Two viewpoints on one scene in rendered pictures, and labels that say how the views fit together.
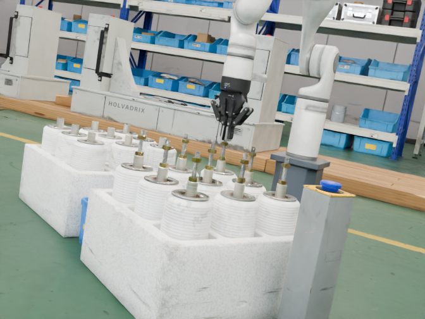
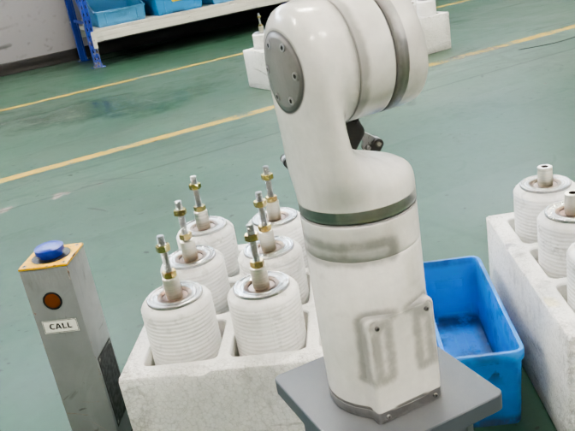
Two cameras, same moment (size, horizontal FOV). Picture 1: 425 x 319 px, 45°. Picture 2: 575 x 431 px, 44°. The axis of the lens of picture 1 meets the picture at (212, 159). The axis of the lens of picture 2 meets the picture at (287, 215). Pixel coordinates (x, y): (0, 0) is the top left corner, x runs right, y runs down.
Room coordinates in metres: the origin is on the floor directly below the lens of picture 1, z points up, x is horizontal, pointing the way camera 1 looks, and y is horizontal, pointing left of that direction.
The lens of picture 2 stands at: (1.83, -0.68, 0.68)
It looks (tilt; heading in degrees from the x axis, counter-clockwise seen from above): 21 degrees down; 133
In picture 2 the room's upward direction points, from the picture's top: 10 degrees counter-clockwise
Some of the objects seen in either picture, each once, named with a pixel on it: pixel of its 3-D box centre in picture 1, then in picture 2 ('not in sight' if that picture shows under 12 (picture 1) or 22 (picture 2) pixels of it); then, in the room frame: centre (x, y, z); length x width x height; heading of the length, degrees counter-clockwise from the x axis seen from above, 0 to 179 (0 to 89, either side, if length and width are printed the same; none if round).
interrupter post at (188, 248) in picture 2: (238, 190); (188, 250); (1.05, -0.07, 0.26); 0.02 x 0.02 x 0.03
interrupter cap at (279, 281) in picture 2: (246, 183); (261, 286); (1.21, -0.09, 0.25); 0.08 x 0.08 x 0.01
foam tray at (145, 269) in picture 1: (195, 249); (286, 341); (1.14, 0.00, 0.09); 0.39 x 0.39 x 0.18; 36
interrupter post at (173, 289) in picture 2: (280, 191); (172, 287); (1.12, -0.16, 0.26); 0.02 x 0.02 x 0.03
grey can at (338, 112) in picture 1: (338, 114); not in sight; (5.74, -1.29, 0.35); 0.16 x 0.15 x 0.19; 65
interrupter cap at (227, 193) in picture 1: (238, 196); (191, 257); (1.05, -0.07, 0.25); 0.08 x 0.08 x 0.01
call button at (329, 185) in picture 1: (330, 187); (50, 251); (0.95, -0.23, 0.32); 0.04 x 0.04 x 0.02
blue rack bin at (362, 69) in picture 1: (350, 65); not in sight; (5.81, -1.32, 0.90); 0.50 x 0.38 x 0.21; 154
